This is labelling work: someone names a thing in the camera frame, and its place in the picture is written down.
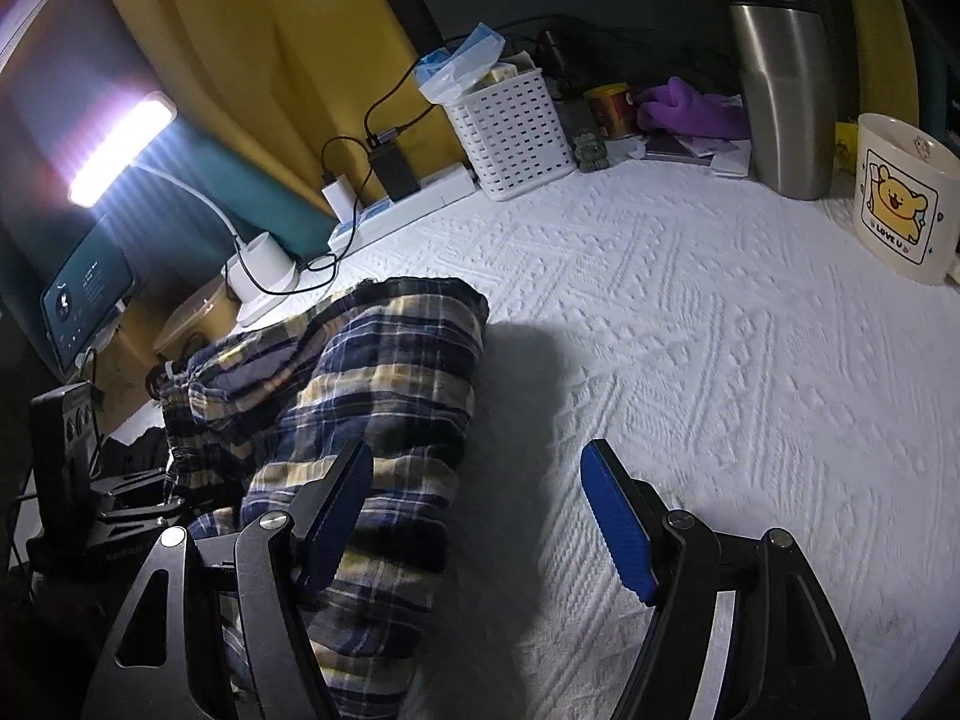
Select tablet with lit screen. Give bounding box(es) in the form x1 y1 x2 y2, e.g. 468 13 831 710
40 227 137 377

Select small green figurine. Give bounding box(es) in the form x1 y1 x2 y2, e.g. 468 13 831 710
572 130 614 171

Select yellow curtain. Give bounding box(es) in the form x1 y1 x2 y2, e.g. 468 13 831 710
835 0 925 130
92 0 460 241

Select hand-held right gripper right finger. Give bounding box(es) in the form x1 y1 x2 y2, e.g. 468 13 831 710
580 439 871 720

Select yellow tin can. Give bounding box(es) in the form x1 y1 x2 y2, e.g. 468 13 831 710
583 82 640 141

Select white perforated plastic basket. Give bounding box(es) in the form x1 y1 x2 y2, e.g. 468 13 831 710
442 66 572 203

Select blue plastic bag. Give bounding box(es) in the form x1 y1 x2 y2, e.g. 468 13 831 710
415 21 505 104

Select purple cloth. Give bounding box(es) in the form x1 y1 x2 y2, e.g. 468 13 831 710
634 76 752 142

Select stainless steel tumbler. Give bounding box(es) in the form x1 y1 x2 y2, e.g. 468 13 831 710
730 0 839 201

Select black power adapter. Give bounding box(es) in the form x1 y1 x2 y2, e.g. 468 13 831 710
366 131 421 203

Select white mug with bear print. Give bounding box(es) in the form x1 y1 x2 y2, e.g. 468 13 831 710
851 112 960 287

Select black cable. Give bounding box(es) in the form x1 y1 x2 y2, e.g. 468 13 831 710
321 52 451 188

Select white power strip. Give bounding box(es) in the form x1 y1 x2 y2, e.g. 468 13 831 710
328 163 481 257

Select white textured tablecloth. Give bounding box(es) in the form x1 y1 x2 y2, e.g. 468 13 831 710
112 142 960 720

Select tan bowl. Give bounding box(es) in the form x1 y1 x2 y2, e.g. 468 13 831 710
152 270 242 361

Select plaid pants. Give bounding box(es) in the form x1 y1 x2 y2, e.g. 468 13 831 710
146 276 490 720

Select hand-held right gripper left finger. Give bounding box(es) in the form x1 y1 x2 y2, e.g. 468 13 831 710
82 439 374 720

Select stack of papers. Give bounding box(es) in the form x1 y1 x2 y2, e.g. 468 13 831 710
643 131 752 179

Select white charger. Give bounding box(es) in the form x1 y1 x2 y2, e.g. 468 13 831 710
321 172 359 220

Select white desk lamp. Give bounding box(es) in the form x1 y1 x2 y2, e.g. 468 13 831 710
66 90 302 329

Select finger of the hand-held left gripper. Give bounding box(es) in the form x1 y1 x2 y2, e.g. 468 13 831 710
96 469 175 500
94 496 188 535

